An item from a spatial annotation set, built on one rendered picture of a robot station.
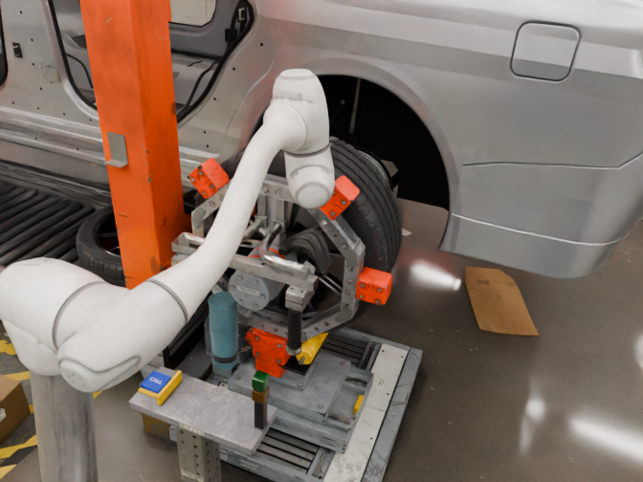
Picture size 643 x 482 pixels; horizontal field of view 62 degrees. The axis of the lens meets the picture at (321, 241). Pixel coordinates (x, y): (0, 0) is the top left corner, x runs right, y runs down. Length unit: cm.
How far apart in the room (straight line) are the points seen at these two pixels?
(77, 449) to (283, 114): 74
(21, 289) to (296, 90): 60
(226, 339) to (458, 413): 114
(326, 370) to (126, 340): 142
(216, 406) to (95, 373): 95
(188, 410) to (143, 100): 92
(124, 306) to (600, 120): 140
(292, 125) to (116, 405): 165
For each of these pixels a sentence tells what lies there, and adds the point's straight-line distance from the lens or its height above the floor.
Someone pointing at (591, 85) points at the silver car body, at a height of 140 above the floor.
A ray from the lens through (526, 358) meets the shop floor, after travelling 282.
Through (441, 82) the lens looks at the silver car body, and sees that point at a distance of 178.
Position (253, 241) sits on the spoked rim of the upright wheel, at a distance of 176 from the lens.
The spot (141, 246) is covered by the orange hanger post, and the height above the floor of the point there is 81.
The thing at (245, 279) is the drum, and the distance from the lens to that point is 151.
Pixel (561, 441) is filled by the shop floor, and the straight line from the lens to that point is 252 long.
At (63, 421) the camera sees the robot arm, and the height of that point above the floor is 98.
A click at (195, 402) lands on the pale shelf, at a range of 179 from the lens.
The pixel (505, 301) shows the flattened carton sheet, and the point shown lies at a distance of 313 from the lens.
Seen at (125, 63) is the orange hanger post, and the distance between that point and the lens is 160.
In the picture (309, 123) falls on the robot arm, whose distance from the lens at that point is 110.
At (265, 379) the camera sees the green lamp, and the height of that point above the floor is 66.
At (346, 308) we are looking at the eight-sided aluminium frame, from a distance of 161.
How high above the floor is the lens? 178
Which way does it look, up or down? 32 degrees down
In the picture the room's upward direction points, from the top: 4 degrees clockwise
